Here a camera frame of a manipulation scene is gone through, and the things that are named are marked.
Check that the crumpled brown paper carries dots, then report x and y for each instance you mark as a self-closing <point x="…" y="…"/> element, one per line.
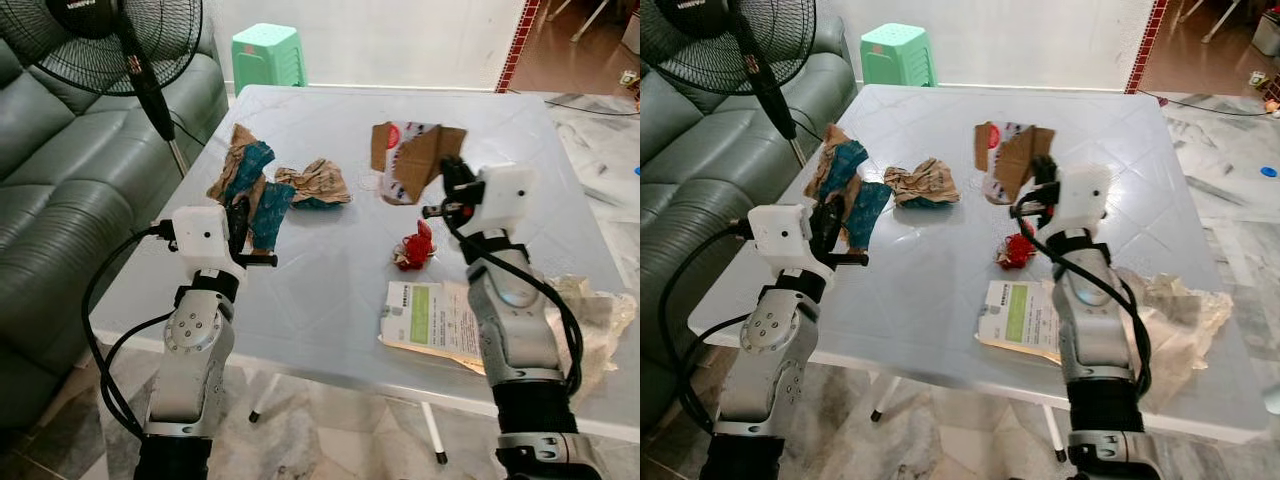
<point x="925" y="180"/>
<point x="318" y="180"/>

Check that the envelope with green label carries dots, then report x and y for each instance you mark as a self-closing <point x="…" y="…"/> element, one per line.
<point x="1018" y="315"/>
<point x="430" y="318"/>

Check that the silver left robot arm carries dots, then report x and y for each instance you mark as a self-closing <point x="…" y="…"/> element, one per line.
<point x="770" y="350"/>
<point x="195" y="350"/>

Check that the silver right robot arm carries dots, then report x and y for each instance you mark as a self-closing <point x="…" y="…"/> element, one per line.
<point x="515" y="330"/>
<point x="1090" y="330"/>

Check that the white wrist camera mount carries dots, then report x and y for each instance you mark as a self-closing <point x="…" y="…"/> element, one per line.
<point x="205" y="240"/>
<point x="1085" y="198"/>
<point x="508" y="200"/>
<point x="785" y="240"/>

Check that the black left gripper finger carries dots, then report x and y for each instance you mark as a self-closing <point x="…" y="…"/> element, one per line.
<point x="236" y="222"/>
<point x="822" y="225"/>
<point x="246" y="222"/>
<point x="837" y="222"/>

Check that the grey-green leather sofa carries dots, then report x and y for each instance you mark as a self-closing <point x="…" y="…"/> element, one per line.
<point x="70" y="200"/>
<point x="720" y="190"/>

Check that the torn brown paper wrapper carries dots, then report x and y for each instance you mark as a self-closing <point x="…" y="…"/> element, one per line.
<point x="825" y="160"/>
<point x="228" y="165"/>

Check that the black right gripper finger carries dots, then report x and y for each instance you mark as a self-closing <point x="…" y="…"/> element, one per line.
<point x="450" y="176"/>
<point x="1038" y="175"/>
<point x="468" y="185"/>
<point x="1050" y="182"/>

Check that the white folding table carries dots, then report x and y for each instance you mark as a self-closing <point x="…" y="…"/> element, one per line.
<point x="330" y="300"/>
<point x="930" y="300"/>

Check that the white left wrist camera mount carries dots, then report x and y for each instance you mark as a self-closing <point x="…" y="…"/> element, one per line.
<point x="205" y="240"/>
<point x="785" y="240"/>

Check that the mint green plastic stool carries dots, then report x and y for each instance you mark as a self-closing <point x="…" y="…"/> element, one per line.
<point x="898" y="55"/>
<point x="268" y="58"/>

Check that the black standing fan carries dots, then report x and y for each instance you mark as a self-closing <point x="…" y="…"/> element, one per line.
<point x="100" y="40"/>
<point x="730" y="40"/>

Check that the beige plastic bag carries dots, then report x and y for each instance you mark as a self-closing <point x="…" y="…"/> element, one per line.
<point x="1180" y="325"/>
<point x="600" y="320"/>

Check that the crumpled red wrapper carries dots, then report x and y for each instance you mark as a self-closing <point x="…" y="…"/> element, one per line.
<point x="1015" y="250"/>
<point x="415" y="248"/>

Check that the brown cardboard packet red print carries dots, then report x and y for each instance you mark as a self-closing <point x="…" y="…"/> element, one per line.
<point x="1010" y="160"/>
<point x="415" y="165"/>

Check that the teal foil wrapper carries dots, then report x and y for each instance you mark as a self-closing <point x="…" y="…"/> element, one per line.
<point x="868" y="212"/>
<point x="272" y="215"/>

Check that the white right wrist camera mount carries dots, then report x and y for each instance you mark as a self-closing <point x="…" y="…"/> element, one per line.
<point x="508" y="200"/>
<point x="1085" y="198"/>

